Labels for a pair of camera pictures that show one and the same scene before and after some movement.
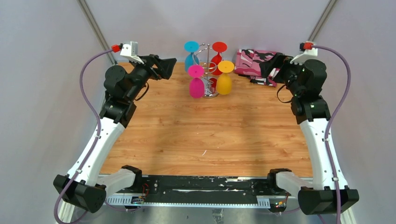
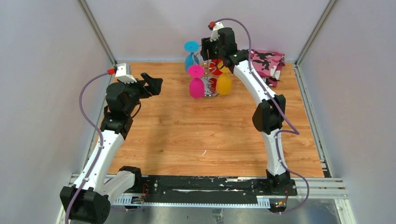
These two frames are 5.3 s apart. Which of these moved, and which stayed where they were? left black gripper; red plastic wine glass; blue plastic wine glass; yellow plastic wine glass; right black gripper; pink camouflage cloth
Moved: right black gripper; left black gripper
Stayed: blue plastic wine glass; red plastic wine glass; pink camouflage cloth; yellow plastic wine glass
